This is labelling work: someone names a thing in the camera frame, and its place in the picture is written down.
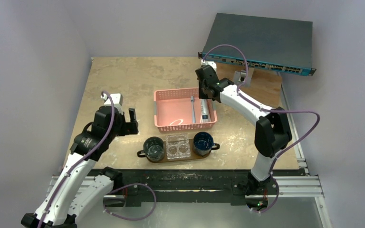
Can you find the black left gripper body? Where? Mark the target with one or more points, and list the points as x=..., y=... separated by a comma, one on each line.
x=122, y=128

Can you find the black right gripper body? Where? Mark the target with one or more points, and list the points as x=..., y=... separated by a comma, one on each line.
x=203, y=81

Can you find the blue toothbrush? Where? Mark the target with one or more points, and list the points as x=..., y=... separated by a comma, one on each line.
x=193, y=110

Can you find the pink plastic basket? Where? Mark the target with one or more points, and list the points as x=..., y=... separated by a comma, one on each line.
x=173, y=111

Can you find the dark green mug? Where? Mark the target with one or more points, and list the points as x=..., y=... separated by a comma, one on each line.
x=153, y=149

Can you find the dark blue mug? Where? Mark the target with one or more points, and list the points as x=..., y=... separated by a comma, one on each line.
x=203, y=144

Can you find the oval wooden tray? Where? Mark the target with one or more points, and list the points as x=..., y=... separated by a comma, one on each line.
x=191, y=158

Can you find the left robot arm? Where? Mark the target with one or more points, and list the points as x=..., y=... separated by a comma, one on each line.
x=86, y=150

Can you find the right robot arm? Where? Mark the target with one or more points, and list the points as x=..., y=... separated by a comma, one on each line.
x=272, y=130

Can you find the wooden base board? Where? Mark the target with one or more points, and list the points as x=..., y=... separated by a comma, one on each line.
x=264, y=86

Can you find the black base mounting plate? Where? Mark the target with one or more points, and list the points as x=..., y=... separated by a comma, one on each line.
x=190, y=186

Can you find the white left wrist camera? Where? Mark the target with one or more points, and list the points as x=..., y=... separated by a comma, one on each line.
x=116, y=98

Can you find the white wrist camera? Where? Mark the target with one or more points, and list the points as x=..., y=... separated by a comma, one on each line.
x=209, y=63
x=116, y=98

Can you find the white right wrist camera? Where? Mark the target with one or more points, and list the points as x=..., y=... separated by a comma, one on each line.
x=209, y=63

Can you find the metal stand bracket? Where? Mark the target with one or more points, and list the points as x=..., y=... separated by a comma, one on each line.
x=242, y=76

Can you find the blue network switch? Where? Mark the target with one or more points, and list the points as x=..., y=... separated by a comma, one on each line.
x=281, y=45

